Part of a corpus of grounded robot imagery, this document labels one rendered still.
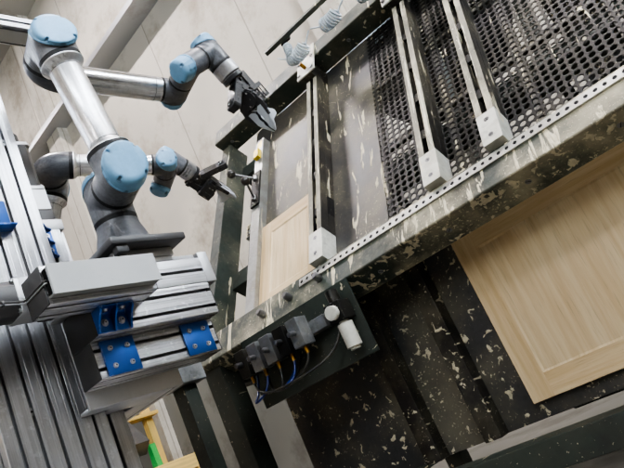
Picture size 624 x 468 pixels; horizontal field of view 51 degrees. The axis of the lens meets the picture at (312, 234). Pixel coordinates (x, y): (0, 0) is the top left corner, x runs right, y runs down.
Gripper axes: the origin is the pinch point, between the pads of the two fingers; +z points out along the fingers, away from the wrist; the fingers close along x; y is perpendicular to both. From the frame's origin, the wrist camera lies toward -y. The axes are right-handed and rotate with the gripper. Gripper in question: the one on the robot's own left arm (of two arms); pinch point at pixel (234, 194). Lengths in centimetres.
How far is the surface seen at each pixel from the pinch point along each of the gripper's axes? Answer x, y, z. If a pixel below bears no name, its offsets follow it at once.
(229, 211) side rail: -17.5, 11.5, 10.9
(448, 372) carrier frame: 100, -12, 52
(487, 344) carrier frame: 105, -27, 50
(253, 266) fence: 34.1, 11.2, 9.0
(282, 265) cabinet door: 45.6, 1.8, 11.5
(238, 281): 19.0, 25.2, 16.4
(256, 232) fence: 19.3, 3.5, 8.8
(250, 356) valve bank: 80, 23, 2
